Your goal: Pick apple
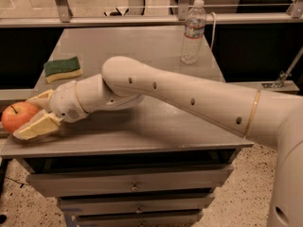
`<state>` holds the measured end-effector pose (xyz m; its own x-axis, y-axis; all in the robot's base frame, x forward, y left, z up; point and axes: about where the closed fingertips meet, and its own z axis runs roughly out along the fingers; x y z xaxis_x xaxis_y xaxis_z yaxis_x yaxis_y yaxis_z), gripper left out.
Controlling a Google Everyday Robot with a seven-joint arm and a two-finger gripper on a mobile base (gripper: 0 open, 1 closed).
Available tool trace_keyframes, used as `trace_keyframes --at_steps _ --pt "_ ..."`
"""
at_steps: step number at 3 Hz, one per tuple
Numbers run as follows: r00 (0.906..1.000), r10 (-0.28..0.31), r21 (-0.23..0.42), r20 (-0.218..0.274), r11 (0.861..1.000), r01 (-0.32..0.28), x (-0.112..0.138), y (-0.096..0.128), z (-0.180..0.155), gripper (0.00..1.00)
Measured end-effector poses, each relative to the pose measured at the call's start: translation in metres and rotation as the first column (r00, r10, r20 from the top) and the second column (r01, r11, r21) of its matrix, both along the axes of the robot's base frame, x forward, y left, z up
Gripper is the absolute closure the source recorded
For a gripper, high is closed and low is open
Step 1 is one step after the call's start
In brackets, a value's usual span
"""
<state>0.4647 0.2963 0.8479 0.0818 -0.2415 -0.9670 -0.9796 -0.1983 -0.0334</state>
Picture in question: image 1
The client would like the white cable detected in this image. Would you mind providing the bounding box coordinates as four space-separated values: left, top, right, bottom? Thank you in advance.
209 11 218 50

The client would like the green and yellow sponge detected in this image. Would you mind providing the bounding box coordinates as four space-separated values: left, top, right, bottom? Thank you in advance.
44 57 82 83

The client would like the red apple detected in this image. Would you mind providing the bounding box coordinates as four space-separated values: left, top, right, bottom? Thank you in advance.
1 102 39 133

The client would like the clear plastic water bottle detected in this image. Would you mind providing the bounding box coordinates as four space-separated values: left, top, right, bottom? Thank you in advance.
181 0 206 64

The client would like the grey drawer cabinet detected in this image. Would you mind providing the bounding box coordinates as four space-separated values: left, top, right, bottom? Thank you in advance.
1 26 252 227

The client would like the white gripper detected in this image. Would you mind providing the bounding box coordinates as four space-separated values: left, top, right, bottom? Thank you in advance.
13 80 88 140

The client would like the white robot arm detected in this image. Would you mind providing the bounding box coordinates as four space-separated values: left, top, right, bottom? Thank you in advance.
13 56 303 227

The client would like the metal railing frame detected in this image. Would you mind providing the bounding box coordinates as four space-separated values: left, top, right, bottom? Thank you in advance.
0 0 303 27

